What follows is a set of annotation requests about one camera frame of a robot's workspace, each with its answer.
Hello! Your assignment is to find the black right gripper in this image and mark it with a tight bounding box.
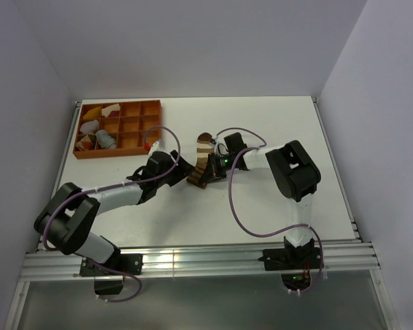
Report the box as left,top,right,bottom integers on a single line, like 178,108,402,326
200,153,235,185

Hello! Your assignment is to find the brown striped sock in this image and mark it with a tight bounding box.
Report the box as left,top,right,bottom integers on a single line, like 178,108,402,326
187,132,213,188

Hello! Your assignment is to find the grey sock with black stripes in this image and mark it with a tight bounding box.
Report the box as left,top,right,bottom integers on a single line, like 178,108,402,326
96,130,116,150

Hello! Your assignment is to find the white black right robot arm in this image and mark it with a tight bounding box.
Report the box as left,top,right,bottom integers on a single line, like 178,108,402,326
187,132,321,268

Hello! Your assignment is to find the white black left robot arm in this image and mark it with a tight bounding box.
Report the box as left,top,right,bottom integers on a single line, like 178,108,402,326
34,150,195,274

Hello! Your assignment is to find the orange wooden compartment tray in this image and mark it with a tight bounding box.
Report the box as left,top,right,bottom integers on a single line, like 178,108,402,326
72,100,162,160

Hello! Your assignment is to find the white maroon rolled sock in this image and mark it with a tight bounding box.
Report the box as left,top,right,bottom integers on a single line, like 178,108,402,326
101,103,121,118

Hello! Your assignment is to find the orange white rolled sock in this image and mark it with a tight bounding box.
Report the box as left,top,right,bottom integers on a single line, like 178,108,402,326
75,133,97,151

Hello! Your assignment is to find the yellow rolled sock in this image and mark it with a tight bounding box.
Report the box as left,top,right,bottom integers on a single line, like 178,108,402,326
83,107,102,120

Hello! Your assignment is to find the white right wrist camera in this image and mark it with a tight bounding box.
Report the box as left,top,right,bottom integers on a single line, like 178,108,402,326
209,136,222,154

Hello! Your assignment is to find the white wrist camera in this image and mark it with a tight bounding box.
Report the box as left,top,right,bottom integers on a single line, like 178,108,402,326
150,140,165,153
209,136,222,154

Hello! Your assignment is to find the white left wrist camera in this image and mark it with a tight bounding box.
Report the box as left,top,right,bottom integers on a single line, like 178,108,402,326
150,140,165,153

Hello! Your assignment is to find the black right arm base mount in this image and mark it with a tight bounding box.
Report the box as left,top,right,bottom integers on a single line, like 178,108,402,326
258,239,323,292

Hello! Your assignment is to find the aluminium table edge rail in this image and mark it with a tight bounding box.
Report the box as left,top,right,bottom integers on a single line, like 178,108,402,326
312,97,362,241

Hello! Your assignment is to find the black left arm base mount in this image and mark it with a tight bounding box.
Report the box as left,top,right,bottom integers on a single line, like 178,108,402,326
79,254,143,303

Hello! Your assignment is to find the aluminium front frame rail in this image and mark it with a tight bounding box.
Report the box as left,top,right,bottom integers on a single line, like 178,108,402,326
19,241,381,282

